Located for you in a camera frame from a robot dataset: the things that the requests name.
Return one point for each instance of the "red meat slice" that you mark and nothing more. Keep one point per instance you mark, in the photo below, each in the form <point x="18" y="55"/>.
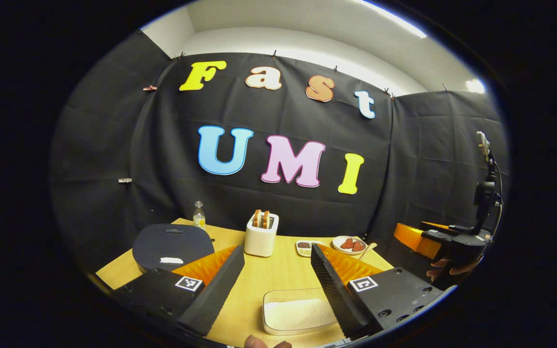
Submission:
<point x="358" y="246"/>
<point x="347" y="243"/>

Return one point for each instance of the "pink cloth clip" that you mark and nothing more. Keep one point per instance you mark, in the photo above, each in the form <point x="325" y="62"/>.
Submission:
<point x="150" y="88"/>

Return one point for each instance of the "dark rice cooker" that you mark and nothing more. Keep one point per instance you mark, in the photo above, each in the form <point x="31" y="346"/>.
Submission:
<point x="172" y="241"/>

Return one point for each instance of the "wooden spoon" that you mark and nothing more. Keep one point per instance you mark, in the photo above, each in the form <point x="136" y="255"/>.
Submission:
<point x="369" y="249"/>

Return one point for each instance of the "small glass bottle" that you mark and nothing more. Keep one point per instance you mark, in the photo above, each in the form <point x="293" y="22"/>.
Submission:
<point x="199" y="220"/>

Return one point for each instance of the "white divided grain dish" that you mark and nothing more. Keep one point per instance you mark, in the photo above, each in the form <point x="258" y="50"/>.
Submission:
<point x="303" y="247"/>

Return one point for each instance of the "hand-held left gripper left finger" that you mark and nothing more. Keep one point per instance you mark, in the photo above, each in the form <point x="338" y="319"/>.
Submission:
<point x="215" y="295"/>

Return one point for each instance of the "clear tray of rice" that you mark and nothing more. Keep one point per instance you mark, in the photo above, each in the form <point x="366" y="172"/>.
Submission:
<point x="298" y="314"/>

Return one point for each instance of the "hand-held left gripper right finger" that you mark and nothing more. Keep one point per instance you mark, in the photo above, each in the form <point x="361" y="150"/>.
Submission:
<point x="334" y="290"/>

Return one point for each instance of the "white round plate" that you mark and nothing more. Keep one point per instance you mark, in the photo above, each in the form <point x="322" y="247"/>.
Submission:
<point x="337" y="246"/>

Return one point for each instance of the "toasted bread slice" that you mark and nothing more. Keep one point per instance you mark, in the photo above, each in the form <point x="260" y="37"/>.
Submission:
<point x="256" y="218"/>
<point x="266" y="219"/>

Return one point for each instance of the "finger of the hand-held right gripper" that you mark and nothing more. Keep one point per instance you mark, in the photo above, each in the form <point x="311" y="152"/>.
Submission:
<point x="414" y="237"/>

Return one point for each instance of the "black backdrop cloth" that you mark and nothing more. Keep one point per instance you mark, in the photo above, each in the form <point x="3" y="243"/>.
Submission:
<point x="404" y="159"/>

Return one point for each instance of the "white toaster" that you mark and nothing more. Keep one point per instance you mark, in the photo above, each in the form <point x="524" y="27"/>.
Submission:
<point x="260" y="241"/>

